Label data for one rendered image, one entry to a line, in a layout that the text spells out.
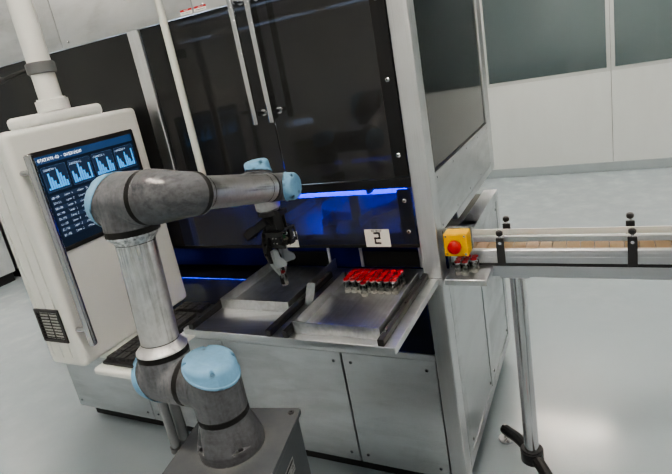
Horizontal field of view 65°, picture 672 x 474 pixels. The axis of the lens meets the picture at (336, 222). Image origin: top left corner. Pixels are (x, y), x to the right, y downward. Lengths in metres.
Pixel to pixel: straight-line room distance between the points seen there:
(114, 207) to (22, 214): 0.66
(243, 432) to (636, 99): 5.42
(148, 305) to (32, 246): 0.66
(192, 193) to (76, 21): 1.27
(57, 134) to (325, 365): 1.19
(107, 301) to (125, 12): 0.99
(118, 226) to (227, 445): 0.52
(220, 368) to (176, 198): 0.37
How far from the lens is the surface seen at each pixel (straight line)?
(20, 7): 1.94
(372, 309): 1.54
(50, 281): 1.81
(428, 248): 1.64
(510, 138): 6.23
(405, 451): 2.12
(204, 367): 1.18
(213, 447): 1.26
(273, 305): 1.65
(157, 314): 1.23
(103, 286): 1.90
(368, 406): 2.06
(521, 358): 1.93
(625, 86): 6.10
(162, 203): 1.09
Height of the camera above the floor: 1.57
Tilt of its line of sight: 17 degrees down
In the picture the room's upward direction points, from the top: 11 degrees counter-clockwise
